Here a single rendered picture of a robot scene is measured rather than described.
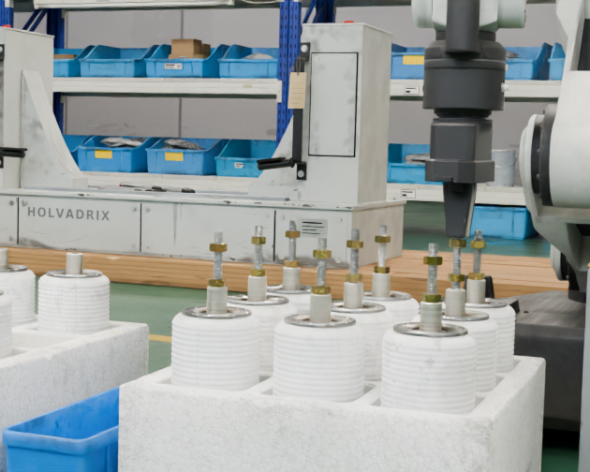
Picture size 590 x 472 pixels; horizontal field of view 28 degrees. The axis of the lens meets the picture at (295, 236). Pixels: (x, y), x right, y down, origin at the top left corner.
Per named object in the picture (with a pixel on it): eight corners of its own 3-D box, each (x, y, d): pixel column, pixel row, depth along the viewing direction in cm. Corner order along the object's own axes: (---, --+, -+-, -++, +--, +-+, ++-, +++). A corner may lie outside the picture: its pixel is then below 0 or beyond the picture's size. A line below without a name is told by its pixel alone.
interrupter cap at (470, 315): (447, 325, 125) (447, 318, 125) (406, 316, 132) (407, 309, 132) (503, 322, 129) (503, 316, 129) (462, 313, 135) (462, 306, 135)
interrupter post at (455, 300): (451, 320, 129) (453, 291, 128) (439, 317, 131) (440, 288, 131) (469, 319, 130) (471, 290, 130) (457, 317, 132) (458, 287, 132)
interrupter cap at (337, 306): (306, 308, 135) (307, 302, 135) (360, 305, 139) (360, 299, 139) (345, 317, 129) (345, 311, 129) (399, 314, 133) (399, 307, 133)
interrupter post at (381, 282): (390, 299, 146) (390, 272, 146) (390, 301, 144) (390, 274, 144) (371, 298, 147) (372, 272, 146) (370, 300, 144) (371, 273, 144)
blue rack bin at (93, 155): (116, 169, 723) (116, 136, 721) (171, 172, 710) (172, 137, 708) (73, 170, 676) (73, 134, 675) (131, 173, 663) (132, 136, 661)
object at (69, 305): (60, 395, 167) (62, 270, 166) (120, 403, 164) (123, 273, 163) (22, 409, 158) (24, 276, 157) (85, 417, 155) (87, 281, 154)
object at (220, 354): (243, 494, 123) (248, 322, 121) (156, 486, 125) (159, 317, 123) (266, 470, 132) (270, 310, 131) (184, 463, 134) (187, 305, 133)
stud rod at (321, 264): (324, 308, 124) (327, 237, 123) (325, 309, 123) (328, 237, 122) (315, 308, 124) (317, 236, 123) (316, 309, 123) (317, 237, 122)
